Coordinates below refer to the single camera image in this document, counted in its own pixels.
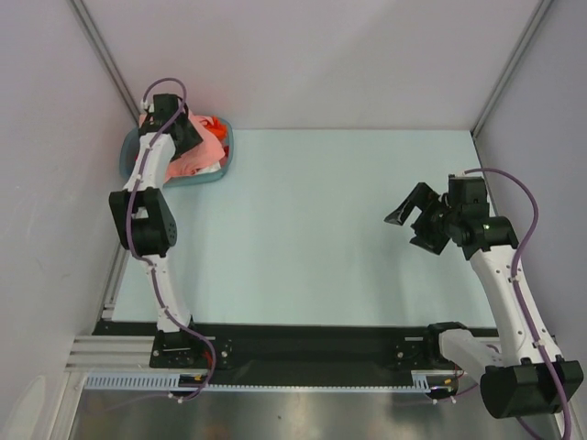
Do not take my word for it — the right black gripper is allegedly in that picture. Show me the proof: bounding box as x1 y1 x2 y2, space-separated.
384 182 460 255

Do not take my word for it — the salmon pink t shirt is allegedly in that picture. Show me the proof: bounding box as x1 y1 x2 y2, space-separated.
165 111 227 184

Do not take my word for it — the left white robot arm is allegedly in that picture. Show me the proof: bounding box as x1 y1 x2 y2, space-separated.
108 125 193 334

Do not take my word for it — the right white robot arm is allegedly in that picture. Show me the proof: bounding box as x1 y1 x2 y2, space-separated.
384 176 584 419

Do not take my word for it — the orange t shirt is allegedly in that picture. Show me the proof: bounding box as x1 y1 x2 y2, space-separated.
204 115 228 141

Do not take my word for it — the white t shirt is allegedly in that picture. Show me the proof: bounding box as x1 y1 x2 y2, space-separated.
196 162 222 175

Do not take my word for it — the blue plastic laundry basket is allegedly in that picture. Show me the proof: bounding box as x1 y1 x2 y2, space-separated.
118 117 237 188

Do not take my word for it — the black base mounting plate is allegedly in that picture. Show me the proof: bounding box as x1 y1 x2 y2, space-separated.
93 320 465 389

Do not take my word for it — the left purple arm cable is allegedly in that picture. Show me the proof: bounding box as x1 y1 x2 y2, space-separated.
127 77 216 404

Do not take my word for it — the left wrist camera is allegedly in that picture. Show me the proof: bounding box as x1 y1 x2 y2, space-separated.
140 93 186 127

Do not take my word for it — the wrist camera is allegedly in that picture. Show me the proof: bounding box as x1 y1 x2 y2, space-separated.
448 175 490 218
140 93 186 127

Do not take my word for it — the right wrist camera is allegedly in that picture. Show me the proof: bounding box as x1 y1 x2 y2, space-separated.
448 175 490 218

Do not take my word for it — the blue slotted cable duct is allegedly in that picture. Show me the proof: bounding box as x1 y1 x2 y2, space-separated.
84 371 183 391

